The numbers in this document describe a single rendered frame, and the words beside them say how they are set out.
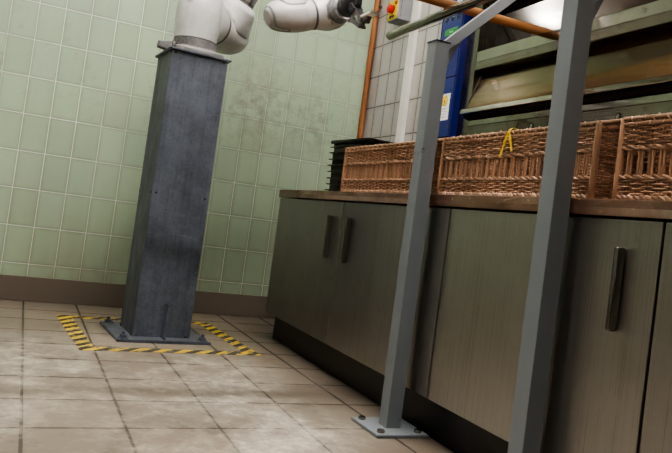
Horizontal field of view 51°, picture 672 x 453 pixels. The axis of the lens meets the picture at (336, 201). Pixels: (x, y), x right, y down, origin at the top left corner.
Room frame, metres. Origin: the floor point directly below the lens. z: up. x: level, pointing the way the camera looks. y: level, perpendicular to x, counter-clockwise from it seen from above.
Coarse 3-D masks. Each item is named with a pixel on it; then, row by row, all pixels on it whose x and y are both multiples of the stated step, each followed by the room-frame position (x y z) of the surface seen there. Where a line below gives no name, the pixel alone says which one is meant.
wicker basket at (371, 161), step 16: (384, 144) 2.10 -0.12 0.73; (400, 144) 2.01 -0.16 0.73; (352, 160) 2.28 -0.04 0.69; (368, 160) 2.18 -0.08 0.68; (384, 160) 2.09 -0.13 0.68; (400, 160) 2.00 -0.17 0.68; (352, 176) 2.27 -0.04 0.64; (368, 176) 2.17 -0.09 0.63; (384, 176) 2.08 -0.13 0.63; (400, 176) 1.99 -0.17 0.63; (384, 192) 2.06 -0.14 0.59; (400, 192) 1.97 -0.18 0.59; (432, 192) 1.85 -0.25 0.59
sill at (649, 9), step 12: (660, 0) 1.83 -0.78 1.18; (624, 12) 1.94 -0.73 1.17; (636, 12) 1.90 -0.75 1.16; (648, 12) 1.86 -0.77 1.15; (660, 12) 1.83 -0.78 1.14; (600, 24) 2.02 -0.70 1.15; (612, 24) 1.98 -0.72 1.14; (540, 36) 2.26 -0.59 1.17; (552, 36) 2.21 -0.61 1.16; (492, 48) 2.50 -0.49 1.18; (504, 48) 2.43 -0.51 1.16; (516, 48) 2.37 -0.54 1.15; (528, 48) 2.32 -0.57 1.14; (480, 60) 2.56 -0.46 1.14
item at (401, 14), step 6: (402, 0) 3.07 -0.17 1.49; (408, 0) 3.08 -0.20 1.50; (396, 6) 3.08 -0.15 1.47; (402, 6) 3.07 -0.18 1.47; (408, 6) 3.08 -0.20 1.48; (396, 12) 3.07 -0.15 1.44; (402, 12) 3.07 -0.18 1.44; (408, 12) 3.08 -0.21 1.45; (390, 18) 3.11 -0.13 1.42; (396, 18) 3.07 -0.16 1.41; (402, 18) 3.07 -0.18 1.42; (408, 18) 3.08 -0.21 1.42; (396, 24) 3.15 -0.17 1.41; (402, 24) 3.14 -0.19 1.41
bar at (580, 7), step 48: (480, 0) 1.94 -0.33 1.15; (576, 0) 1.25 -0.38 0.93; (432, 48) 1.70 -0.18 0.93; (576, 48) 1.25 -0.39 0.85; (432, 96) 1.69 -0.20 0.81; (576, 96) 1.26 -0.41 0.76; (432, 144) 1.70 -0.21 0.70; (576, 144) 1.26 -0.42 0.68; (528, 288) 1.28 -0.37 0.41; (528, 336) 1.27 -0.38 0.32; (384, 384) 1.72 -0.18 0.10; (528, 384) 1.25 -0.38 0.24; (384, 432) 1.64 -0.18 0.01; (528, 432) 1.25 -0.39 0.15
